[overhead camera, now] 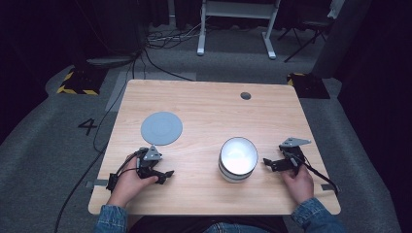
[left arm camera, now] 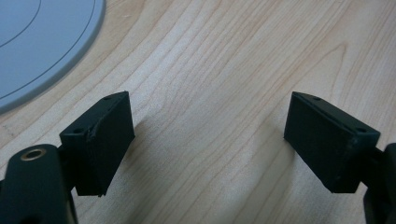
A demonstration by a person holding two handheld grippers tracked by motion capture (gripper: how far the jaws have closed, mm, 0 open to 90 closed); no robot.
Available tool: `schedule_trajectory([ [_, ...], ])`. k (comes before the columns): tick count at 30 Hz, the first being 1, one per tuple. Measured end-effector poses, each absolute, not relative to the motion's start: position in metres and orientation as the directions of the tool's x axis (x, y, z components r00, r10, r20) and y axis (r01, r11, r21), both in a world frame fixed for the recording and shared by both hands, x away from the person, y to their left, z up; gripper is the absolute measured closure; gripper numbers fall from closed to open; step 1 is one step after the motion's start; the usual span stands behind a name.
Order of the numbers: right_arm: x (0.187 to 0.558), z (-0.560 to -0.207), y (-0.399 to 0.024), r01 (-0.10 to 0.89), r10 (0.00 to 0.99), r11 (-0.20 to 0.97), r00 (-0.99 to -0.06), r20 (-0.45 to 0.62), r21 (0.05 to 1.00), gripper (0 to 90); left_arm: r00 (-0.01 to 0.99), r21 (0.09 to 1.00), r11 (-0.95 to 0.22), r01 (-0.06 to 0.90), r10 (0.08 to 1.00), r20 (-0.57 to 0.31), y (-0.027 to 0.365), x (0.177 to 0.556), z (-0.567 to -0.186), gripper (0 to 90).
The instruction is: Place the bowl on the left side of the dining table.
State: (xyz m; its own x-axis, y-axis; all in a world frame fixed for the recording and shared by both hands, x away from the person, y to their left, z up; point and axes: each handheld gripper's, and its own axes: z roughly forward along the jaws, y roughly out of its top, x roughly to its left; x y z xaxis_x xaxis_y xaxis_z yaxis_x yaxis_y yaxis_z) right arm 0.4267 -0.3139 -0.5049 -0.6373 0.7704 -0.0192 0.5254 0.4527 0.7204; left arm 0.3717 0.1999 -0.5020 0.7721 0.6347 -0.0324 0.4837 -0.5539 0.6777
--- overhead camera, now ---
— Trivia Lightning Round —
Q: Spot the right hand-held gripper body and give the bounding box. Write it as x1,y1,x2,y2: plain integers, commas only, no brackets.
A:
273,137,313,173

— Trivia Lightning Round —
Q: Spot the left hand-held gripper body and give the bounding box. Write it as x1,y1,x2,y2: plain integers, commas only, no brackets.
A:
135,145,163,180

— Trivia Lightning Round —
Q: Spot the person's right hand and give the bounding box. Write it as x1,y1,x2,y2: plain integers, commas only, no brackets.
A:
280,162,315,206

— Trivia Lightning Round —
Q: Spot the person's left hand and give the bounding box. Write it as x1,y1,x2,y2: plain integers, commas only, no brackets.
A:
107,154,160,209

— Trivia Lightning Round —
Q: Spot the white bowl with dark stripe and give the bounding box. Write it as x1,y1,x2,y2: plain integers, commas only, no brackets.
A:
218,136,259,184

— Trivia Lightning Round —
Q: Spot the grey round plate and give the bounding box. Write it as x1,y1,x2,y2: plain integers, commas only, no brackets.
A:
140,111,184,147

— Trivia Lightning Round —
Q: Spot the person's lap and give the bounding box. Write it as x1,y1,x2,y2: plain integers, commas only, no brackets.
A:
127,215,290,233

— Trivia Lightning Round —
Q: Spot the black yellow striped floor plate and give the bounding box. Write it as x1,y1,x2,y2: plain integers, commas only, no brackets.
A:
286,72,331,100
55,66,109,97

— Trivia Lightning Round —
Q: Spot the dark stand base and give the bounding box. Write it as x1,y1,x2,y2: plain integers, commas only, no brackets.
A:
85,55,139,70

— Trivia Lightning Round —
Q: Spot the black folding chair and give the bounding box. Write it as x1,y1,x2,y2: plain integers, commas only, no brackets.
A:
276,0,338,64

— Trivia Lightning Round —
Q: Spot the long black floor cable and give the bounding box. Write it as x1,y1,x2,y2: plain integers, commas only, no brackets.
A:
52,48,195,233

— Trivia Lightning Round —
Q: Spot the bundle of floor cables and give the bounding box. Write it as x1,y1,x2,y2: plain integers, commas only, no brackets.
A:
145,17,208,50

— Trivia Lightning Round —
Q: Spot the white desk frame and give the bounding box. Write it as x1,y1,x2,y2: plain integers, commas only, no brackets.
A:
196,0,283,60

